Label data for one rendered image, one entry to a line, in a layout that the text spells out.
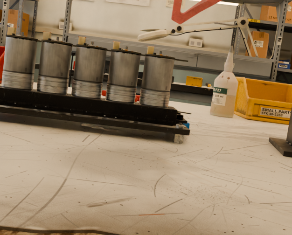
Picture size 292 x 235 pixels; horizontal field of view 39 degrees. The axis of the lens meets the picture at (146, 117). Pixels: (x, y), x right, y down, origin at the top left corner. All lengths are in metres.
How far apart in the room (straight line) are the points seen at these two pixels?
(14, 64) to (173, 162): 0.16
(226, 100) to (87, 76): 0.29
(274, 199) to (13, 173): 0.11
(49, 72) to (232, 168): 0.17
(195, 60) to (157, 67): 2.28
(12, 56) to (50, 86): 0.04
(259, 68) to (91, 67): 2.35
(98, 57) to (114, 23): 4.50
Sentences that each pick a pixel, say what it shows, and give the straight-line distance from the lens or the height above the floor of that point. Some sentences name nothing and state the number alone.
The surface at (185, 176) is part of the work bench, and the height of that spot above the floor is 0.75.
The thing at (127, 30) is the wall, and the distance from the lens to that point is 4.80.
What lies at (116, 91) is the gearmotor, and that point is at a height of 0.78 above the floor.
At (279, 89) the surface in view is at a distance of 0.74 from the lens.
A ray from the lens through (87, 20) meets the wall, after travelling 4.89.
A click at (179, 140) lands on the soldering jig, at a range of 0.30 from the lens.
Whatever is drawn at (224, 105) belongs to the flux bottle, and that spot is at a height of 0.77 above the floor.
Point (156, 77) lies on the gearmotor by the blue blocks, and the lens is 0.33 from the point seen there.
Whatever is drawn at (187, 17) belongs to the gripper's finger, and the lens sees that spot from 0.55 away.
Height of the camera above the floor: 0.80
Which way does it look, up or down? 6 degrees down
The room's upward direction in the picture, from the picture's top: 8 degrees clockwise
